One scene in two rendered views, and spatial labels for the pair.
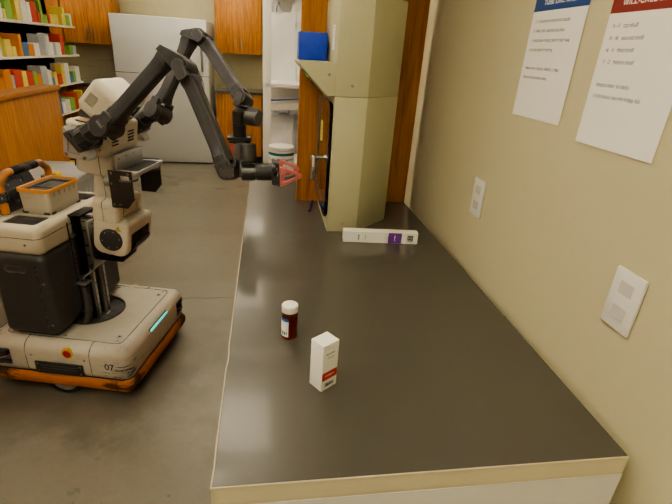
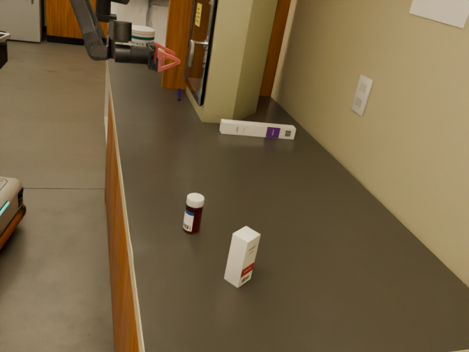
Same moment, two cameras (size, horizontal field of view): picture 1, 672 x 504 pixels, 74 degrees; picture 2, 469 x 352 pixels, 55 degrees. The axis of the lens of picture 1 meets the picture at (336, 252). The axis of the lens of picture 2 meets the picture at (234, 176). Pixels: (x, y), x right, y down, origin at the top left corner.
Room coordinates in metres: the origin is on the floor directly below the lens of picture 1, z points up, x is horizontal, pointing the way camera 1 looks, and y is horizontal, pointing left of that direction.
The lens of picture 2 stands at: (0.04, 0.18, 1.50)
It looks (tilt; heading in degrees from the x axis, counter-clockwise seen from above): 26 degrees down; 349
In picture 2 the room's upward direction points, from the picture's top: 11 degrees clockwise
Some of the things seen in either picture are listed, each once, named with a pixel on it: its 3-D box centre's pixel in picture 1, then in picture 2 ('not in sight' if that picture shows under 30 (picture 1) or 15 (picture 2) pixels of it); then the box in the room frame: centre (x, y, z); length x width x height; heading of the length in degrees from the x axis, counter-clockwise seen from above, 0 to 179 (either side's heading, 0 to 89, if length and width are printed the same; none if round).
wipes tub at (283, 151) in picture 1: (281, 159); (140, 43); (2.31, 0.32, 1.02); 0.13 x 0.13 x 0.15
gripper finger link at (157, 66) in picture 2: (287, 174); (165, 59); (1.53, 0.19, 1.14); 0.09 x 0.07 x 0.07; 100
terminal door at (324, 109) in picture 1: (323, 153); (199, 40); (1.69, 0.07, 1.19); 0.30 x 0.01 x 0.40; 9
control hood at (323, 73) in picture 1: (313, 76); not in sight; (1.68, 0.12, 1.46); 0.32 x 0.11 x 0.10; 10
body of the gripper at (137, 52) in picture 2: (266, 172); (142, 55); (1.55, 0.26, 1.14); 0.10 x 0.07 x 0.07; 10
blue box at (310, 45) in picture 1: (312, 46); not in sight; (1.77, 0.14, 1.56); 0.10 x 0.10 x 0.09; 10
